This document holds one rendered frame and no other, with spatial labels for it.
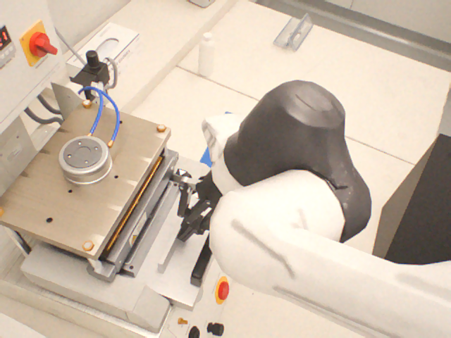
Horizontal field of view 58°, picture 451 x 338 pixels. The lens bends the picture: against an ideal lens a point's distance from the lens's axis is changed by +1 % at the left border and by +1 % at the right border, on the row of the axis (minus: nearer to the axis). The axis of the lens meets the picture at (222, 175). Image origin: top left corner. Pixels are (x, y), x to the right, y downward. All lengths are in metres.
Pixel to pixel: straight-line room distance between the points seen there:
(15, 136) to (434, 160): 0.83
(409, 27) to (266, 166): 2.80
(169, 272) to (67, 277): 0.17
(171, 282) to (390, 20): 2.72
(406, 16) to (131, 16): 2.07
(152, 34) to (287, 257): 1.24
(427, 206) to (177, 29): 1.00
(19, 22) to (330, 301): 0.57
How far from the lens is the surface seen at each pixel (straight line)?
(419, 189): 0.97
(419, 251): 0.99
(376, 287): 0.31
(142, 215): 0.71
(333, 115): 0.41
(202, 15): 1.59
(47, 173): 0.71
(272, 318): 0.96
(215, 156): 0.51
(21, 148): 0.82
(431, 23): 3.16
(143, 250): 0.74
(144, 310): 0.71
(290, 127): 0.39
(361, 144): 1.30
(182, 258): 0.75
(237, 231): 0.36
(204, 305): 0.87
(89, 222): 0.64
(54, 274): 0.74
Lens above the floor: 1.66
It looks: 54 degrees down
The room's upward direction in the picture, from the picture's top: 7 degrees clockwise
